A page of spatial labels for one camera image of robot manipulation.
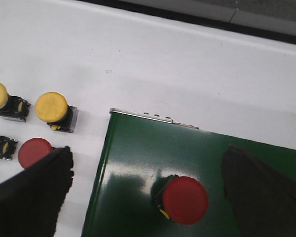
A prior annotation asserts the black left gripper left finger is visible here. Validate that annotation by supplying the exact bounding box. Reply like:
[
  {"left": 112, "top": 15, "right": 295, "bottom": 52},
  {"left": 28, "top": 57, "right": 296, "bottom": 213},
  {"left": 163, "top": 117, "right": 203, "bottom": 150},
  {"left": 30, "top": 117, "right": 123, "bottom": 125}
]
[{"left": 0, "top": 146, "right": 74, "bottom": 237}]

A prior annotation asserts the aluminium conveyor side rail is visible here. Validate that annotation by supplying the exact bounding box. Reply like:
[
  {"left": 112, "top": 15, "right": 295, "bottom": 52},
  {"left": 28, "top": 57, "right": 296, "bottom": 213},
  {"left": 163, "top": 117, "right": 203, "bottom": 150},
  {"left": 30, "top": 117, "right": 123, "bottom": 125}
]
[{"left": 110, "top": 108, "right": 199, "bottom": 130}]

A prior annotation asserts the yellow mushroom push button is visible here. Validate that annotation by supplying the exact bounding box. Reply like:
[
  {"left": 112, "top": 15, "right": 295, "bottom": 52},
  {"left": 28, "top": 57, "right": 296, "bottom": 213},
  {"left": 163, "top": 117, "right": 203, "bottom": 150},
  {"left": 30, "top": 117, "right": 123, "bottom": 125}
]
[{"left": 35, "top": 92, "right": 78, "bottom": 133}]

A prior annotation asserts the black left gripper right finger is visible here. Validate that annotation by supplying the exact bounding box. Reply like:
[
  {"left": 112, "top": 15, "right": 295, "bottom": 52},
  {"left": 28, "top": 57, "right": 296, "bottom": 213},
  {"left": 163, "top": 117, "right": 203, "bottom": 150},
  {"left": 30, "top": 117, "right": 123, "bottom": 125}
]
[{"left": 221, "top": 146, "right": 296, "bottom": 237}]

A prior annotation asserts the red mushroom push button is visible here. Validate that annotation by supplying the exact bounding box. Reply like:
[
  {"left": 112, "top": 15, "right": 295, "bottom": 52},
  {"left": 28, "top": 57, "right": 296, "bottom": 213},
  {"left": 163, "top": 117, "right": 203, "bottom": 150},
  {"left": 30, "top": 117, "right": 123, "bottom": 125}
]
[{"left": 150, "top": 174, "right": 209, "bottom": 225}]

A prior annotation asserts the green conveyor belt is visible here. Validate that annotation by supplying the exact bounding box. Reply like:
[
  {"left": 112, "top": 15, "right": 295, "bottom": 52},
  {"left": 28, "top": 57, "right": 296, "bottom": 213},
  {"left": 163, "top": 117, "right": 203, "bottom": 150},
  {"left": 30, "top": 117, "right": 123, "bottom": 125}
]
[{"left": 80, "top": 112, "right": 296, "bottom": 237}]

